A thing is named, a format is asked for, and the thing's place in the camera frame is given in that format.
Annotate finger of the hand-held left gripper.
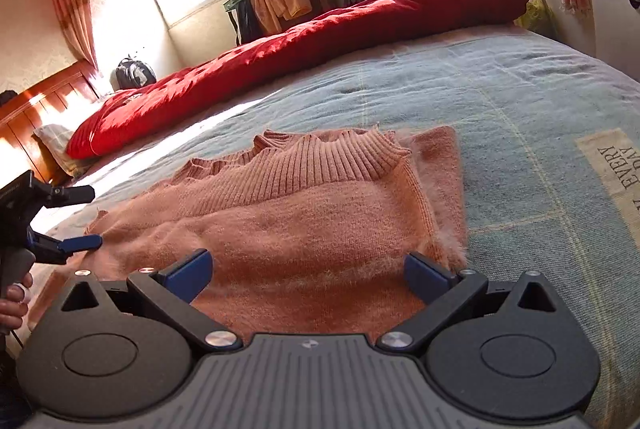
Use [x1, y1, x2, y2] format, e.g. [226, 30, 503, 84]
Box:
[31, 183, 96, 211]
[27, 233, 103, 266]

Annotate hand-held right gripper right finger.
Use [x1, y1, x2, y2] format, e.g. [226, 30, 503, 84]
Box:
[376, 252, 560, 356]

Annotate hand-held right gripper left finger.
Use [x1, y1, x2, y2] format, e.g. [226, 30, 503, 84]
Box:
[59, 249, 244, 354]

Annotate pink knit sweater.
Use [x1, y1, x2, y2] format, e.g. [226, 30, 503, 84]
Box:
[27, 125, 471, 343]

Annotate orange hanging clothes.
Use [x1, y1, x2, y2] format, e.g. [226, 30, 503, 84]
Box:
[249, 0, 314, 35]

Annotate person's left hand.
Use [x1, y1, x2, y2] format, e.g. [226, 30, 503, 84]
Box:
[0, 271, 35, 331]

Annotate checked pillow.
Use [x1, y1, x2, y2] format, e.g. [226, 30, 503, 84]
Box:
[32, 123, 94, 180]

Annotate wooden headboard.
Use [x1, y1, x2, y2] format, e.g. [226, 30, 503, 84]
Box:
[0, 58, 102, 188]

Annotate black backpack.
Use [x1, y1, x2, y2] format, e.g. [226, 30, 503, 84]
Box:
[110, 56, 158, 91]

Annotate dark hanging cloth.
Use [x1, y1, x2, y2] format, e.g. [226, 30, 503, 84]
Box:
[234, 0, 264, 45]

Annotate red quilt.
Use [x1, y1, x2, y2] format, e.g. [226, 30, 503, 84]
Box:
[65, 0, 531, 160]

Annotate yellow-green bundle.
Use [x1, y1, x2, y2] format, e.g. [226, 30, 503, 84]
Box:
[514, 0, 559, 35]

